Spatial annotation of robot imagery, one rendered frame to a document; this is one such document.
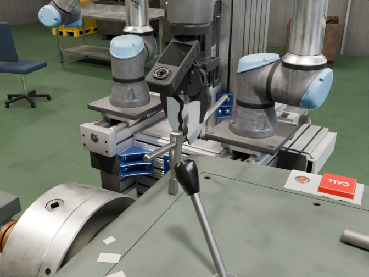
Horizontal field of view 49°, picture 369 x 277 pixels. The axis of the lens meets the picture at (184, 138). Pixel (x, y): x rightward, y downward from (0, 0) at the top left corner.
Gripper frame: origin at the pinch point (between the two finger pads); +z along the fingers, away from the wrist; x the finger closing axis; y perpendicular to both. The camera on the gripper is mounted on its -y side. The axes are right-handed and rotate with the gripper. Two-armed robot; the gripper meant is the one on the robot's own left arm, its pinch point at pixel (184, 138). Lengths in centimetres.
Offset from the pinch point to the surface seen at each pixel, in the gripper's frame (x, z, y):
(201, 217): -12.2, 1.0, -19.7
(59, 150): 228, 135, 193
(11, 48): 354, 63, 266
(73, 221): 13.0, 11.4, -16.8
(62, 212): 16.1, 11.2, -16.0
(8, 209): 70, 44, 13
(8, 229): 35.0, 22.6, -13.7
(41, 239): 16.6, 13.5, -21.1
